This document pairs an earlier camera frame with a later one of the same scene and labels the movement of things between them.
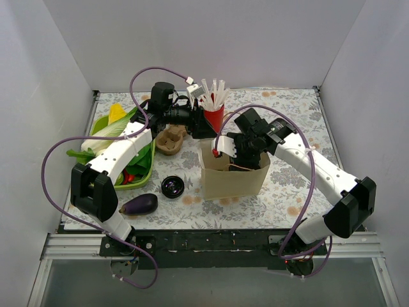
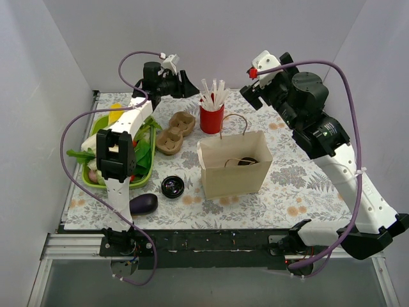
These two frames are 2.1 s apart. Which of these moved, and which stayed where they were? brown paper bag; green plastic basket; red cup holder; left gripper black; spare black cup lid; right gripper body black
Moved: right gripper body black; left gripper black
Stayed: red cup holder; brown paper bag; spare black cup lid; green plastic basket
